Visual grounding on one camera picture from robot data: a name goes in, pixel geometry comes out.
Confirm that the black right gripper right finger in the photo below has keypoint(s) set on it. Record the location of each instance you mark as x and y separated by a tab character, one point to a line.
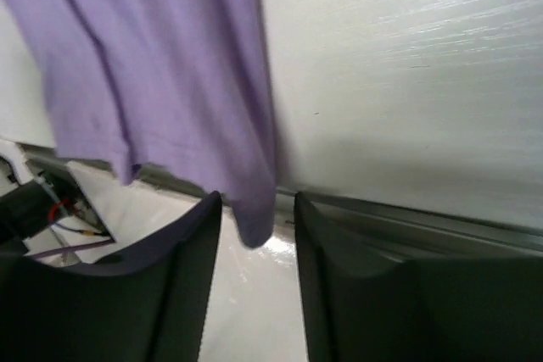
359	305

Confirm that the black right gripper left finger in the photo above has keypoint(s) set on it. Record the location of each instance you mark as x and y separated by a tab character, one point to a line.
146	302

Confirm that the purple t shirt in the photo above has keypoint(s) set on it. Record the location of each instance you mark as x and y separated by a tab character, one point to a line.
181	84

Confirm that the aluminium frame rail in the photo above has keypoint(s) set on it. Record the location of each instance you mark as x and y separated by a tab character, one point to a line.
430	232

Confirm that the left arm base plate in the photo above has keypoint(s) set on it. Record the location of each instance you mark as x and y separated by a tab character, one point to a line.
49	202

